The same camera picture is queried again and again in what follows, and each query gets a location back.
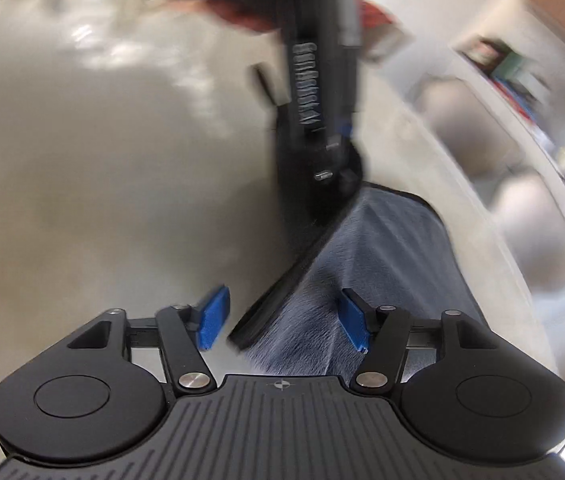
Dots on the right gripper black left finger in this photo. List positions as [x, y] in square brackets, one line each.
[185, 332]

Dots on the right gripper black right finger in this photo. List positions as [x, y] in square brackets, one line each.
[381, 334]

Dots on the blue and grey microfibre towel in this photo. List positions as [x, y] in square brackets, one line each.
[390, 247]

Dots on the left grey dining chair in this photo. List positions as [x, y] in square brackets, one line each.
[470, 132]

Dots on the grey dining chair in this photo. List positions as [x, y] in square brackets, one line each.
[470, 132]
[533, 226]

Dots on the right grey dining chair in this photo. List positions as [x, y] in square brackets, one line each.
[533, 226]

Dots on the white sideboard cabinet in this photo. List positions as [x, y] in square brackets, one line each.
[437, 29]

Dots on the books on sideboard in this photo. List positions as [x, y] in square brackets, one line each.
[519, 79]

